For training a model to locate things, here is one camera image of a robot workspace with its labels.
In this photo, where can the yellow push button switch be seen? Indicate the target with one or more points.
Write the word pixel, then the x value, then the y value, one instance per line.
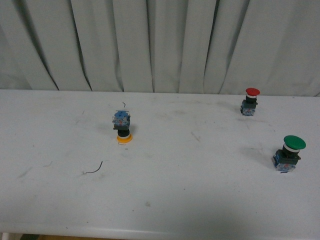
pixel 121 122

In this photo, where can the grey pleated curtain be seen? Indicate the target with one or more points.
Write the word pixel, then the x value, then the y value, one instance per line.
pixel 161 46

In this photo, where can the red push button switch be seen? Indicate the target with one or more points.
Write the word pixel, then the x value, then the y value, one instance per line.
pixel 249 104

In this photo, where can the green push button switch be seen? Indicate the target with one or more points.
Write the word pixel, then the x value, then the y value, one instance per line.
pixel 286 159

